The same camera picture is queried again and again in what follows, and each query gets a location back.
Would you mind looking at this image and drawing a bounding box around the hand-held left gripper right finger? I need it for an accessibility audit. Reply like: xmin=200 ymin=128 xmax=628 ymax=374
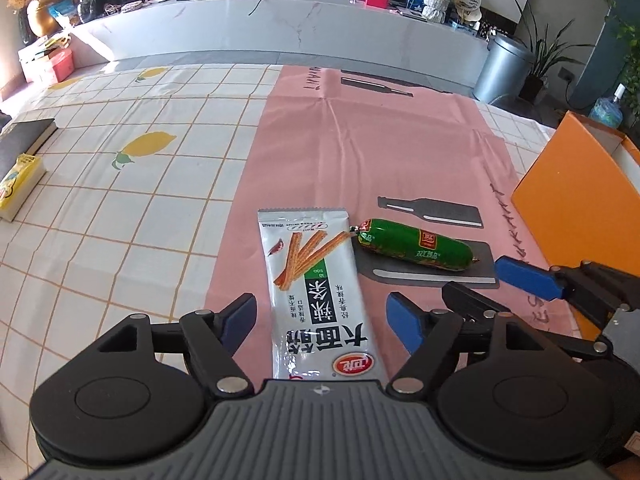
xmin=386 ymin=291 xmax=556 ymax=395

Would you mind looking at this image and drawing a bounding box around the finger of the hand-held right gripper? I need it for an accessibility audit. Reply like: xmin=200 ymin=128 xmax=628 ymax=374
xmin=442 ymin=281 xmax=613 ymax=361
xmin=494 ymin=255 xmax=640 ymax=331

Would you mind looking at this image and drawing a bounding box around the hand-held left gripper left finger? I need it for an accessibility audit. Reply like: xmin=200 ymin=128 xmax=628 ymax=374
xmin=97 ymin=294 xmax=258 ymax=396

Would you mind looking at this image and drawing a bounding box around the green sausage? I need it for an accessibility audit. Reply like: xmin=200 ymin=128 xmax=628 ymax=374
xmin=350 ymin=217 xmax=481 ymax=273

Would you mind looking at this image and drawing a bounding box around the white snack packet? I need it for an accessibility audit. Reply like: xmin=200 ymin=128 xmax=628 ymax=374
xmin=256 ymin=208 xmax=390 ymax=381

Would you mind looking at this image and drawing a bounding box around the orange cardboard box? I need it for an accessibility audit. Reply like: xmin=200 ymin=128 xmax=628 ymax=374
xmin=511 ymin=110 xmax=640 ymax=341

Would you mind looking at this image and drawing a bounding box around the pink printed mat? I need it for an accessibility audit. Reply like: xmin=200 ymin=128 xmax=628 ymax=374
xmin=204 ymin=64 xmax=583 ymax=381

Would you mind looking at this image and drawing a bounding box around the blue water bottle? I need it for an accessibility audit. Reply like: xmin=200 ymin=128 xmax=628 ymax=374
xmin=589 ymin=84 xmax=626 ymax=128

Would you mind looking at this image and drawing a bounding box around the long-leaf plant in black pot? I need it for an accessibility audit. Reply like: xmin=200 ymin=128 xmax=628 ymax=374
xmin=515 ymin=0 xmax=596 ymax=101

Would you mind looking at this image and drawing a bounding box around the silver trash can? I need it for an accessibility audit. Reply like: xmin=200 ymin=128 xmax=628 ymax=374
xmin=472 ymin=34 xmax=535 ymax=106

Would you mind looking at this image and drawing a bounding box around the green pothos plant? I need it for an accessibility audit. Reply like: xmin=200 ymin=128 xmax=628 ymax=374
xmin=602 ymin=5 xmax=640 ymax=106

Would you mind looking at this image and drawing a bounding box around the yellow printed box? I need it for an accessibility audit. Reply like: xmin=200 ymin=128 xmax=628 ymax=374
xmin=0 ymin=154 xmax=47 ymax=223

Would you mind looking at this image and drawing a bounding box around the black notebook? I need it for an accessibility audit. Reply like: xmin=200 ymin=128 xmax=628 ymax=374
xmin=0 ymin=118 xmax=58 ymax=181

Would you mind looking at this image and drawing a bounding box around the white marble console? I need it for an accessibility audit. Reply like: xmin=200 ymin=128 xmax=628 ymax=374
xmin=67 ymin=0 xmax=491 ymax=66

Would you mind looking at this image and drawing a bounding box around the pink storage box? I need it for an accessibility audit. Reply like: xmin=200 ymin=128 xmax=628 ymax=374
xmin=19 ymin=35 xmax=76 ymax=83

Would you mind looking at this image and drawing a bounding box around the blue packet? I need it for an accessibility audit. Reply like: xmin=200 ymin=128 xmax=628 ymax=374
xmin=47 ymin=0 xmax=76 ymax=26

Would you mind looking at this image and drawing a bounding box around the gold vase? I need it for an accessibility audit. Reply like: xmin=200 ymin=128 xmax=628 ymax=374
xmin=25 ymin=0 xmax=63 ymax=38

